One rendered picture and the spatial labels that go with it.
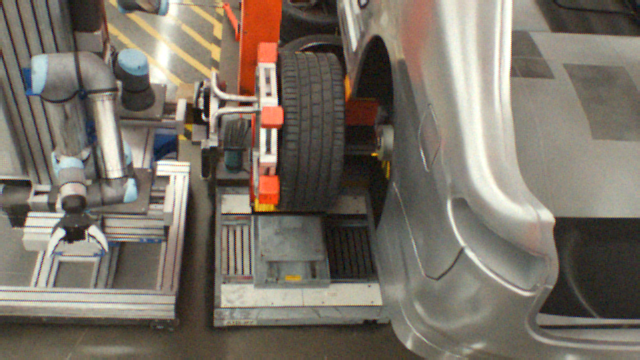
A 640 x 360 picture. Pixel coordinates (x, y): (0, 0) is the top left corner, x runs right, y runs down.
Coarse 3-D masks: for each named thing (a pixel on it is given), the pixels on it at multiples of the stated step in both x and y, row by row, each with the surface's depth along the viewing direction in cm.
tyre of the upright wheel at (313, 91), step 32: (288, 64) 254; (320, 64) 257; (288, 96) 245; (320, 96) 248; (288, 128) 244; (320, 128) 245; (288, 160) 246; (320, 160) 248; (288, 192) 255; (320, 192) 257
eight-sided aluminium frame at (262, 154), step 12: (264, 72) 260; (264, 84) 254; (264, 96) 249; (276, 96) 250; (264, 132) 248; (276, 132) 249; (264, 144) 249; (276, 144) 249; (252, 156) 299; (264, 156) 249; (276, 156) 250; (264, 168) 292
